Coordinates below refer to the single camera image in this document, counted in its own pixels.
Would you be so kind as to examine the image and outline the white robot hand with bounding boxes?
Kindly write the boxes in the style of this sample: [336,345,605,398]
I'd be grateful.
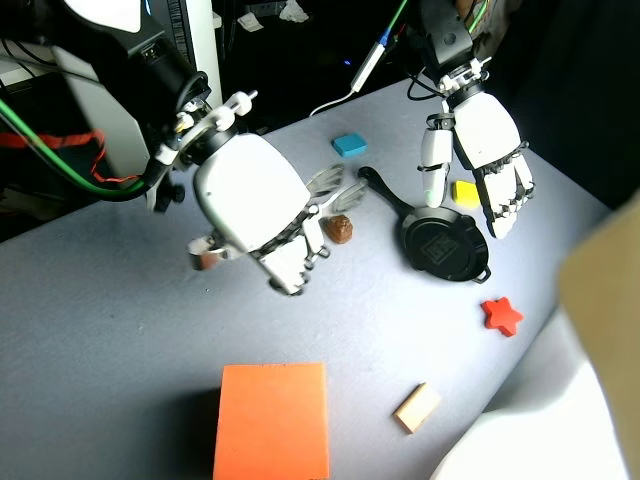
[419,92,536,240]
[187,133,332,297]

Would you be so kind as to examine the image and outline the metal tongs with taped handles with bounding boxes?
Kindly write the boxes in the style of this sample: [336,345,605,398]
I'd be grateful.
[188,163,369,271]

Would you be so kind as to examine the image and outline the brown chocolate piece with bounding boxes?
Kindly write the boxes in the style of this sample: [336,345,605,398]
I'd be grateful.
[323,213,355,245]

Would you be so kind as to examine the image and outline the black toy skillet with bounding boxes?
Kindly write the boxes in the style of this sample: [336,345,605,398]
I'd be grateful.
[357,166,493,285]

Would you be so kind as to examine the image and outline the yellow block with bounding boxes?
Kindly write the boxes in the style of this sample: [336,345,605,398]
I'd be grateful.
[452,180,482,209]

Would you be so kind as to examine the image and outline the blue block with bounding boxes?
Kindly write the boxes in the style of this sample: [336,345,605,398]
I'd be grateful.
[332,133,369,159]

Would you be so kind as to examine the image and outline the small white tag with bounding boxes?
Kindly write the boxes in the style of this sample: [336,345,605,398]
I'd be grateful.
[236,12,265,34]

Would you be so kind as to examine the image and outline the red star block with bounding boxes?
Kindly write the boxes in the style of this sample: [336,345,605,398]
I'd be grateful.
[480,296,525,338]

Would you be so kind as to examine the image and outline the crumpled white paper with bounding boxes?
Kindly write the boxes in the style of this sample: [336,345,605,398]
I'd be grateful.
[278,0,310,24]

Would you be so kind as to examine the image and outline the beige cardboard sheet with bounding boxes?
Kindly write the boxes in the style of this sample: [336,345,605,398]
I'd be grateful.
[557,189,640,480]

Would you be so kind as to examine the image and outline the orange box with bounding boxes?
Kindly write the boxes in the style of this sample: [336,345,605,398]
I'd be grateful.
[212,362,331,480]

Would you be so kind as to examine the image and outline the tan wooden rectangular block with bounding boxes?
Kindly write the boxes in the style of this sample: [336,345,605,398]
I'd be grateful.
[392,382,443,435]

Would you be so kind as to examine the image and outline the white sheet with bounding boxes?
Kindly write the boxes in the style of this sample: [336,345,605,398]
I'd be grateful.
[429,309,631,480]

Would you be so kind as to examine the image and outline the green cable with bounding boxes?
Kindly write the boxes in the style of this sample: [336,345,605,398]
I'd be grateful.
[467,0,490,34]
[0,97,151,201]

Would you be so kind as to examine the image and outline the white power strip with cable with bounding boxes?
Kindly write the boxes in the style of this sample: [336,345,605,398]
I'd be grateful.
[308,30,392,119]

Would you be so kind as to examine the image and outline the red cable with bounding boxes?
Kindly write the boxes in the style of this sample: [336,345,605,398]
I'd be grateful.
[0,128,146,184]

